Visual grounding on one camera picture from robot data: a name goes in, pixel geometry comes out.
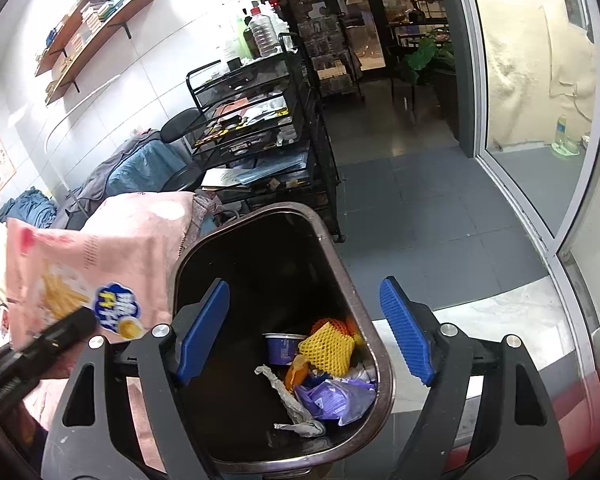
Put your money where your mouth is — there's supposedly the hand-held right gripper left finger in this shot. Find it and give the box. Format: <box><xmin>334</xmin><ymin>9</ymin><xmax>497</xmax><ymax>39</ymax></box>
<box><xmin>41</xmin><ymin>279</ymin><xmax>231</xmax><ymax>480</ymax></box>

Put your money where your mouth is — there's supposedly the green bottle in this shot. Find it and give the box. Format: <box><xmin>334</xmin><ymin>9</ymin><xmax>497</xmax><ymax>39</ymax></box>
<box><xmin>237</xmin><ymin>15</ymin><xmax>254</xmax><ymax>59</ymax></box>

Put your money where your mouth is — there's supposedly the blue cloth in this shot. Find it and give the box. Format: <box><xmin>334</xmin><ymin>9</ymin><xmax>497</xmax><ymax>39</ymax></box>
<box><xmin>105</xmin><ymin>142</ymin><xmax>181</xmax><ymax>196</ymax></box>

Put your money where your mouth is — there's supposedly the black metal rack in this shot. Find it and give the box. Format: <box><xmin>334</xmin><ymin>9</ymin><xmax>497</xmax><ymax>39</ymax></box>
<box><xmin>186</xmin><ymin>32</ymin><xmax>341</xmax><ymax>243</ymax></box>

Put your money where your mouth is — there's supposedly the purple plastic bag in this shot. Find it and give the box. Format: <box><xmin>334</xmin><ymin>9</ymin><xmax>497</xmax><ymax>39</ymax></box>
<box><xmin>295</xmin><ymin>377</ymin><xmax>376</xmax><ymax>426</ymax></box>

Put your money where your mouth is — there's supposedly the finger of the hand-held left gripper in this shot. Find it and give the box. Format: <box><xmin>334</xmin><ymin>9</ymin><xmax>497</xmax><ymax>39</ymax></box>
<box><xmin>12</xmin><ymin>306</ymin><xmax>99</xmax><ymax>362</ymax></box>

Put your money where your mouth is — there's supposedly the black display stand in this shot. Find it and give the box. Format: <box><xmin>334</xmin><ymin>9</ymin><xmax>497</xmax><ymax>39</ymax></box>
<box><xmin>295</xmin><ymin>0</ymin><xmax>363</xmax><ymax>98</ymax></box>

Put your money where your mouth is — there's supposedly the purple cup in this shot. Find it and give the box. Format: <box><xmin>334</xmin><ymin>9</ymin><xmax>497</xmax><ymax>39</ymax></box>
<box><xmin>262</xmin><ymin>332</ymin><xmax>306</xmax><ymax>366</ymax></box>

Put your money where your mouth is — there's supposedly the orange wrapper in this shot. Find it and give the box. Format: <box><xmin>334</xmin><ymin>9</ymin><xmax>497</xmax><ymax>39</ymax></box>
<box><xmin>285</xmin><ymin>355</ymin><xmax>312</xmax><ymax>393</ymax></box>

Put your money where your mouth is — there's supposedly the crumpled grey paper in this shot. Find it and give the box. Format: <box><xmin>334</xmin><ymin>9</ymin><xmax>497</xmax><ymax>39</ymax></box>
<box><xmin>254</xmin><ymin>364</ymin><xmax>327</xmax><ymax>438</ymax></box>

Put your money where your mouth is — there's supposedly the white curved pole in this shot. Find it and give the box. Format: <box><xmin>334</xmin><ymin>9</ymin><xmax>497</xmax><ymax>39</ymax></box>
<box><xmin>44</xmin><ymin>74</ymin><xmax>123</xmax><ymax>161</ymax></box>

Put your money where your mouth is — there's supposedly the blue bedding pile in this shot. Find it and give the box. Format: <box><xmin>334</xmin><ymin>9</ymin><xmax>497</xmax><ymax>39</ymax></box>
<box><xmin>0</xmin><ymin>187</ymin><xmax>58</xmax><ymax>228</ymax></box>

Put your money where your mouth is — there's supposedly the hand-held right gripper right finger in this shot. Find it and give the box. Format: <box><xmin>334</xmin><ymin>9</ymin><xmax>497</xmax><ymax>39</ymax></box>
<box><xmin>378</xmin><ymin>276</ymin><xmax>571</xmax><ymax>480</ymax></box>

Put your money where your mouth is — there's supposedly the dark trash bin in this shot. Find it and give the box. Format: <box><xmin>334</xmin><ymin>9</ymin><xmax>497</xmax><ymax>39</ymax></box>
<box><xmin>167</xmin><ymin>202</ymin><xmax>396</xmax><ymax>473</ymax></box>

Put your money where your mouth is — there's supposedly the grey covered bed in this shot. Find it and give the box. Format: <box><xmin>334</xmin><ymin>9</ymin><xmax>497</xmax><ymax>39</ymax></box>
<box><xmin>55</xmin><ymin>127</ymin><xmax>166</xmax><ymax>231</ymax></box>

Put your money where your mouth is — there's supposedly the pink snack packet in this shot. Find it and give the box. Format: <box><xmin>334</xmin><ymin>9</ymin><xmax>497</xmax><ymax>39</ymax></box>
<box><xmin>4</xmin><ymin>217</ymin><xmax>176</xmax><ymax>351</ymax></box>

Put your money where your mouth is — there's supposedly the yellow foam net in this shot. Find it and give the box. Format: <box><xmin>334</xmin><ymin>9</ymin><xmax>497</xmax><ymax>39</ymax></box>
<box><xmin>298</xmin><ymin>322</ymin><xmax>356</xmax><ymax>377</ymax></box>

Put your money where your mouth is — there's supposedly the green potted plant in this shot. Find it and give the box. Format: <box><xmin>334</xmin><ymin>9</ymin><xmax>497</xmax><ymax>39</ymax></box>
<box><xmin>402</xmin><ymin>30</ymin><xmax>456</xmax><ymax>86</ymax></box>

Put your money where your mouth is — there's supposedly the small plastic bottle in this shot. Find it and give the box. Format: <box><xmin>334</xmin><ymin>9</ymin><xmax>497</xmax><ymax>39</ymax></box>
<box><xmin>552</xmin><ymin>115</ymin><xmax>581</xmax><ymax>158</ymax></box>

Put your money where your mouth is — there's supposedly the black chair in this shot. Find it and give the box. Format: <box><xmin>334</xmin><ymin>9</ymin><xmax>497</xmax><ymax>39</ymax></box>
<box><xmin>160</xmin><ymin>108</ymin><xmax>206</xmax><ymax>193</ymax></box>

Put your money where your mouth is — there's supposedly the glass sliding door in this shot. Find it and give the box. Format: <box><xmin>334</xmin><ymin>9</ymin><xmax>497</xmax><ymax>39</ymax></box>
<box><xmin>447</xmin><ymin>0</ymin><xmax>600</xmax><ymax>281</ymax></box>

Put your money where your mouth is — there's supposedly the clear plastic bottle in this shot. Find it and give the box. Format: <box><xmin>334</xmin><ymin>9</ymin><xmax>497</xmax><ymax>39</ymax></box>
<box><xmin>249</xmin><ymin>2</ymin><xmax>281</xmax><ymax>58</ymax></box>

